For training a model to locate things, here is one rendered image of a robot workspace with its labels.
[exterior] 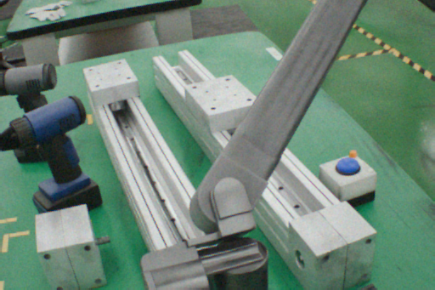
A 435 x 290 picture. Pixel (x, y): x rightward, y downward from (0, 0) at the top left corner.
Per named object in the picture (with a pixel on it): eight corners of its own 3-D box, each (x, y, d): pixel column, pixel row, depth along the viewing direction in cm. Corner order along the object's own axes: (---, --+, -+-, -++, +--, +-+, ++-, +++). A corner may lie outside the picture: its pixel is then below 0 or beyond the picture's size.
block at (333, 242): (383, 273, 78) (390, 226, 73) (313, 302, 74) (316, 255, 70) (354, 241, 85) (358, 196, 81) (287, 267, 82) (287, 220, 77)
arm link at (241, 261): (277, 255, 51) (255, 223, 56) (209, 275, 49) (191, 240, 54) (276, 303, 54) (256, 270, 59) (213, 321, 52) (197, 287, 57)
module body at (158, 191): (234, 285, 80) (230, 244, 76) (172, 304, 77) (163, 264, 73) (124, 93, 147) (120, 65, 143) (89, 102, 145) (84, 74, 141)
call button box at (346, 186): (375, 200, 94) (377, 171, 91) (330, 217, 92) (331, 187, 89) (353, 179, 101) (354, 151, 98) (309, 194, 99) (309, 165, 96)
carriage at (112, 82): (142, 106, 125) (138, 79, 122) (96, 118, 122) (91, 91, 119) (128, 82, 139) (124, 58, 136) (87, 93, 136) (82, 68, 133)
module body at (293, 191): (341, 247, 85) (345, 205, 81) (287, 267, 82) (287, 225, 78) (190, 78, 152) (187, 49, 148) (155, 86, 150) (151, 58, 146)
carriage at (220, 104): (263, 133, 109) (262, 101, 106) (211, 146, 106) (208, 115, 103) (234, 102, 123) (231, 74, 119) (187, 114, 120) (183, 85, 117)
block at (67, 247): (121, 281, 82) (109, 236, 78) (54, 296, 80) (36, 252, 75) (111, 245, 91) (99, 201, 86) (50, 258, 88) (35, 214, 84)
